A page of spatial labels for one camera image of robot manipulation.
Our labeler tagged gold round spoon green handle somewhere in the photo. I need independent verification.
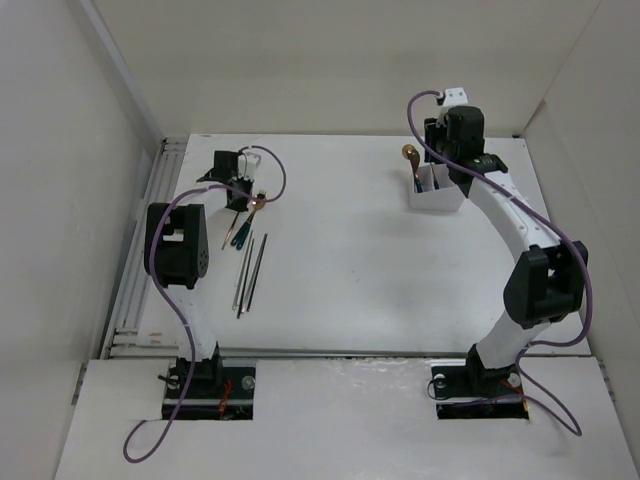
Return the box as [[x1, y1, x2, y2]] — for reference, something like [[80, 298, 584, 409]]
[[229, 193, 269, 249]]

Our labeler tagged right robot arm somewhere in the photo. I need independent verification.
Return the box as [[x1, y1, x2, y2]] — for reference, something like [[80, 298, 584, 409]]
[[424, 105, 588, 396]]

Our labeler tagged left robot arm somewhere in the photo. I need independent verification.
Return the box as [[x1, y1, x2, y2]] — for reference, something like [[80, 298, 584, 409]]
[[144, 147, 261, 397]]

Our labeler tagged white divided utensil container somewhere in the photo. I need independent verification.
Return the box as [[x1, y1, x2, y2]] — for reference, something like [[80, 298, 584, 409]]
[[408, 163, 465, 213]]

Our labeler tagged black chopstick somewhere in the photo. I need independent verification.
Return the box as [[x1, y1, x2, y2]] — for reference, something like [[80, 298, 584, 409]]
[[236, 238, 255, 319], [246, 233, 268, 312]]

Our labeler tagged silver chopstick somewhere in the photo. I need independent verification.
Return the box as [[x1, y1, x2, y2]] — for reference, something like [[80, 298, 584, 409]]
[[233, 255, 248, 319], [232, 229, 253, 310]]

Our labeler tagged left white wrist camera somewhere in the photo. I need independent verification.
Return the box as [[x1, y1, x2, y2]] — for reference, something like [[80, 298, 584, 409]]
[[237, 152, 261, 182]]

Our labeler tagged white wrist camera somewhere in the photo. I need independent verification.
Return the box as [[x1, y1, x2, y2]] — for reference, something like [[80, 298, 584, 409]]
[[436, 87, 469, 125], [237, 152, 261, 182]]

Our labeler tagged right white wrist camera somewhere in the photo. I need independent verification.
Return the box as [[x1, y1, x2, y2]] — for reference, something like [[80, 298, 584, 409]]
[[436, 87, 469, 125]]

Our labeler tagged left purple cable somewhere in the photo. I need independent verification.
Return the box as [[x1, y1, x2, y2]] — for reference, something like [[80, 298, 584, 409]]
[[122, 144, 289, 462]]

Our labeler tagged purple cable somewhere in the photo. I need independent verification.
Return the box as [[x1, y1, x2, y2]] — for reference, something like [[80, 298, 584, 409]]
[[406, 89, 594, 436], [122, 144, 289, 462]]

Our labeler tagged aluminium rail frame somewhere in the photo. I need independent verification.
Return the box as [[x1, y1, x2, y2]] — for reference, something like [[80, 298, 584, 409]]
[[99, 137, 188, 360]]

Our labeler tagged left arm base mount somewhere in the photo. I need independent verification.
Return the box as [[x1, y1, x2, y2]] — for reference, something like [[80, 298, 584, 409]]
[[158, 351, 256, 421]]

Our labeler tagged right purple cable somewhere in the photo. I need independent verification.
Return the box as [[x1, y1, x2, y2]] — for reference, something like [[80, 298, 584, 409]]
[[406, 89, 594, 436]]

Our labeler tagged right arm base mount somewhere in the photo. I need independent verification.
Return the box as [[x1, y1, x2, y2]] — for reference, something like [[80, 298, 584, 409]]
[[429, 365, 529, 420]]

